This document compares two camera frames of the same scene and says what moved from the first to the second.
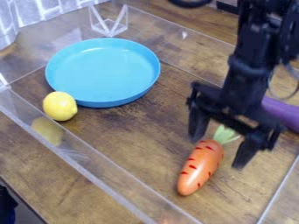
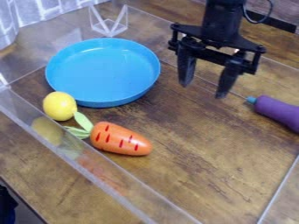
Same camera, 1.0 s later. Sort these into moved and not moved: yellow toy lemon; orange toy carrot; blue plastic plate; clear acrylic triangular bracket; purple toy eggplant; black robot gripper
Moved: black robot gripper; orange toy carrot
Not moved: yellow toy lemon; blue plastic plate; purple toy eggplant; clear acrylic triangular bracket
